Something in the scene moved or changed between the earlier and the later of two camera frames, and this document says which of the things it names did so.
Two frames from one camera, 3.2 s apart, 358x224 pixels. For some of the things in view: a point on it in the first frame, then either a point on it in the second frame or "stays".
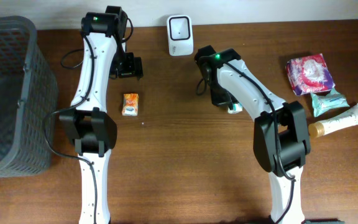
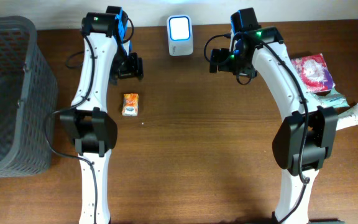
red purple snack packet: [309, 74] stays
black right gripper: [221, 100] → [214, 61]
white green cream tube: [355, 116] stays
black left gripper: [136, 66] stays
